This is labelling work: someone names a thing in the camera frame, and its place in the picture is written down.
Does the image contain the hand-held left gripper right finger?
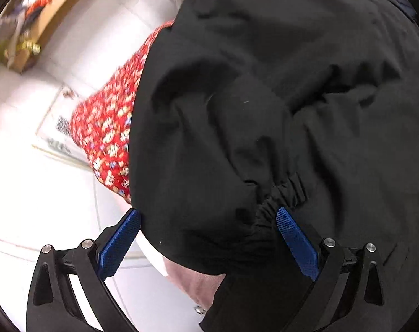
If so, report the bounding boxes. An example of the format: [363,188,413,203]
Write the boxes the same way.
[276,206,393,332]

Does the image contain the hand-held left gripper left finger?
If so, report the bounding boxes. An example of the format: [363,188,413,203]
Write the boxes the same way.
[25,208,142,332]

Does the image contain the black jacket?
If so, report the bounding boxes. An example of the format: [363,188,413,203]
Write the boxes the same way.
[128,0,419,319]

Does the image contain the person's black pants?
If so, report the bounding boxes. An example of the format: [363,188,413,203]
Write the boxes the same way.
[199,273,317,332]

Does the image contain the pink polka dot bed sheet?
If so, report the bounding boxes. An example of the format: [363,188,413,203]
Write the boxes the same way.
[140,230,227,313]

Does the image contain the red floral pillow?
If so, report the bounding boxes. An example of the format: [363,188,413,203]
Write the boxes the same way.
[70,0,300,204]

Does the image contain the printed paper sheet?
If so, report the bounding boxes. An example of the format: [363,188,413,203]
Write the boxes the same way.
[31,86,92,168]

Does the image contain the brass knob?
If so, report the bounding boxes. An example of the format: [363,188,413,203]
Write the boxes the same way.
[17,40,40,56]

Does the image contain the wooden cabinet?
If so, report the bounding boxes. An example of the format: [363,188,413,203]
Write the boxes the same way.
[0,0,96,73]

